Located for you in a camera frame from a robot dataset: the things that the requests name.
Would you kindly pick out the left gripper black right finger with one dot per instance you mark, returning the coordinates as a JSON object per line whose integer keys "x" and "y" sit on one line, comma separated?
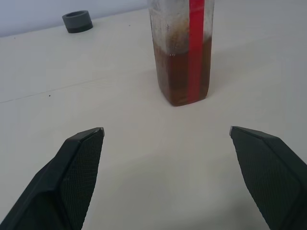
{"x": 271, "y": 172}

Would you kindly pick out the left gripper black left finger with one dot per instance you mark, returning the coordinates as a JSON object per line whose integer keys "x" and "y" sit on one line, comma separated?
{"x": 60, "y": 182}

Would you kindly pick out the clear bottle with red label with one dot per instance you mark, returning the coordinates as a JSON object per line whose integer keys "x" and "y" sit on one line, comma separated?
{"x": 177, "y": 72}

